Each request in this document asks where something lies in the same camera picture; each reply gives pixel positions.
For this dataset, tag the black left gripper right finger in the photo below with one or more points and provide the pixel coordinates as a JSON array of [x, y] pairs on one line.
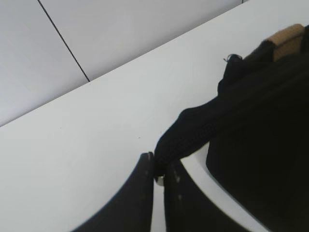
[[188, 209]]

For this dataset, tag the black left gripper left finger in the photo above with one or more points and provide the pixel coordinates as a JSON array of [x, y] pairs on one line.
[[130, 209]]

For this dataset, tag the black tote bag tan handles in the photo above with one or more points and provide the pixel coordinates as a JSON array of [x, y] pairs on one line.
[[257, 130]]

